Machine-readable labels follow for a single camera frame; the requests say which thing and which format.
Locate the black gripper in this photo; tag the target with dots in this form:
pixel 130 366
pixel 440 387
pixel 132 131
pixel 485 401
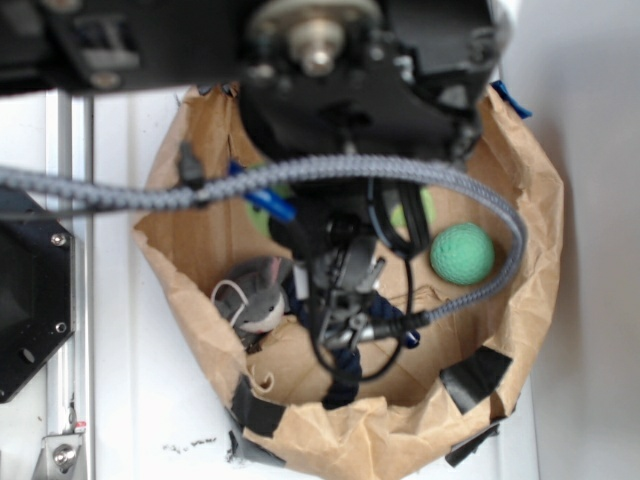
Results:
pixel 337 283

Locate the green plush turtle toy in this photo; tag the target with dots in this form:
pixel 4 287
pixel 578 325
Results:
pixel 257 217

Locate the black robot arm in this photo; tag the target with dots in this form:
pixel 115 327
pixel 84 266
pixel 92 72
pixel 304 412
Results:
pixel 347 99

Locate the grey plush mouse toy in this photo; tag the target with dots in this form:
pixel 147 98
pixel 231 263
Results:
pixel 251 297

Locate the teal green ball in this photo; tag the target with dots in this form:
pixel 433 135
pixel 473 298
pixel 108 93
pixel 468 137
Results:
pixel 462 254

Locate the brown paper bag bin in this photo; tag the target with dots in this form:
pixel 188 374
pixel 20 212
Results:
pixel 405 420

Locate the black tape patch right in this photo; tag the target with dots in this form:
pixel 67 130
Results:
pixel 471 380

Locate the black tape patch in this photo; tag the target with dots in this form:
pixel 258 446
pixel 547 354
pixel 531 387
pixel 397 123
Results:
pixel 471 380
pixel 261 417

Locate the black tape patch bottom left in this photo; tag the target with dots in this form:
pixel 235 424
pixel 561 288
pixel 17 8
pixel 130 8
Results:
pixel 261 417

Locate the blue tape strip right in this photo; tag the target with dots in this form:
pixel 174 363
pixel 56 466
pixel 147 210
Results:
pixel 501 89

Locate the navy blue rope toy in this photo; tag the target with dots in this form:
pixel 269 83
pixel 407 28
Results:
pixel 348 362

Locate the aluminium frame rail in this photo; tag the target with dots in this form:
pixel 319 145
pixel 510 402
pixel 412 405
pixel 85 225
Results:
pixel 68 447

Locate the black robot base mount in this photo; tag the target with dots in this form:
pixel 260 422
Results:
pixel 36 288

